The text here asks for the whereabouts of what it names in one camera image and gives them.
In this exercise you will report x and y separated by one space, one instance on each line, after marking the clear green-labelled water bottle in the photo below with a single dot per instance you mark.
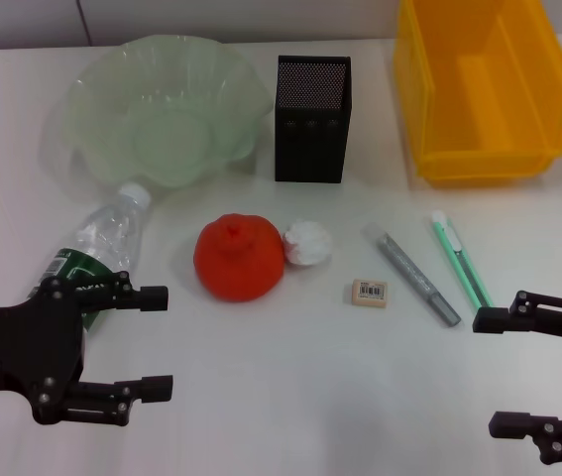
107 238

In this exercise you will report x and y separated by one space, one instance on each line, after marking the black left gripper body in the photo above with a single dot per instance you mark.
18 347

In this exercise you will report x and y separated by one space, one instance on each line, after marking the black mesh pen holder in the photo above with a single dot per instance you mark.
310 134

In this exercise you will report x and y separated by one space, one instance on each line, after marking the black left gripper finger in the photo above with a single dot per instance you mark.
151 299
154 388

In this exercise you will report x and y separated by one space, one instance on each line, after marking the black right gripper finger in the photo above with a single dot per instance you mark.
491 320
511 424

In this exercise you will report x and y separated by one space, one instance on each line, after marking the green utility knife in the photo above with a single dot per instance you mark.
461 258

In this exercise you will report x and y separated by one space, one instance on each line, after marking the grey marker pen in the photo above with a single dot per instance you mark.
412 273

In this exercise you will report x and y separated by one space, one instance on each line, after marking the yellow plastic bin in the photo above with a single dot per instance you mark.
483 99

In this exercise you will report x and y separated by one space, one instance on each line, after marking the green glass fruit plate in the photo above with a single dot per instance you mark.
161 114

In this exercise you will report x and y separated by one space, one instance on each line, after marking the white paper ball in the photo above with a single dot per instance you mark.
307 243

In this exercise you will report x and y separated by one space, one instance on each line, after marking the beige eraser with barcode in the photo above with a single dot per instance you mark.
370 292

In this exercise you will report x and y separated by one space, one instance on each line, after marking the orange fruit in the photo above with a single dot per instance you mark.
238 260

